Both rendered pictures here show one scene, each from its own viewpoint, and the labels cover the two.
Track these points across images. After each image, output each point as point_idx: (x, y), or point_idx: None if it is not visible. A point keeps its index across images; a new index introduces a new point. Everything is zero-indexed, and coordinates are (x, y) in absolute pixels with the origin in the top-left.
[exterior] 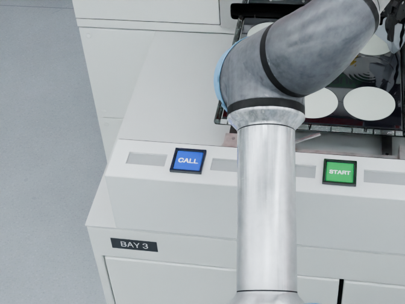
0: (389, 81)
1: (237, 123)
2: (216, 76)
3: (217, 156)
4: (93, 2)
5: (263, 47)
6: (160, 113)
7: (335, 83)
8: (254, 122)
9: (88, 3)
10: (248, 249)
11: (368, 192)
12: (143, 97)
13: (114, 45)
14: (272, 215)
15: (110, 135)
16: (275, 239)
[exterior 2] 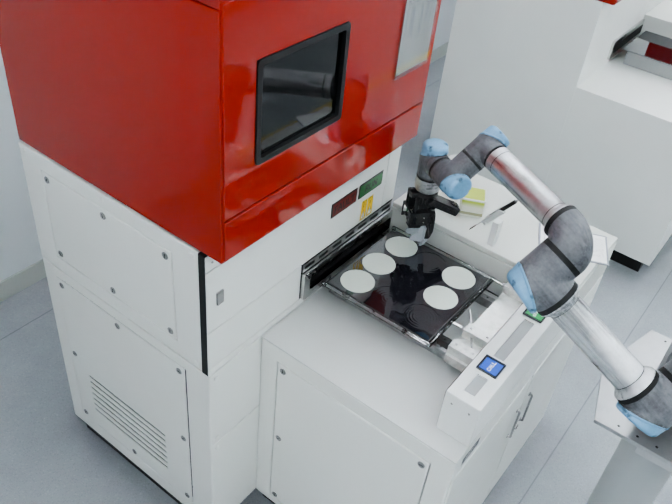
0: (444, 260)
1: (563, 310)
2: (528, 296)
3: (493, 352)
4: (223, 345)
5: (566, 260)
6: (364, 375)
7: (430, 280)
8: (574, 302)
9: (219, 350)
10: (622, 361)
11: None
12: (339, 376)
13: (232, 371)
14: (615, 337)
15: (218, 454)
16: (624, 346)
